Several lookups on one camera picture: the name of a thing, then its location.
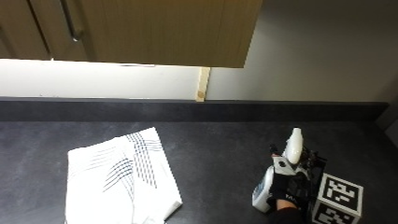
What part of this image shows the white cube of black markers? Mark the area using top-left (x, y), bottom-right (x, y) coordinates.
top-left (310, 172), bottom-right (365, 224)

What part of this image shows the white towel with blue stripes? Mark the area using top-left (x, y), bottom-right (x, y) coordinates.
top-left (64, 126), bottom-right (184, 224)

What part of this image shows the metal cabinet handle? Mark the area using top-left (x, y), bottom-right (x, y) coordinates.
top-left (59, 0), bottom-right (85, 43)

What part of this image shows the wooden wall cabinet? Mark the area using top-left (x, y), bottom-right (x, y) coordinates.
top-left (0, 0), bottom-right (264, 69)

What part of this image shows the light wooden strip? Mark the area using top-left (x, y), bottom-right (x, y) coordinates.
top-left (194, 66), bottom-right (213, 103)

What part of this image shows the white spray bottle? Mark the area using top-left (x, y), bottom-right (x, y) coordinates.
top-left (252, 126), bottom-right (309, 215)

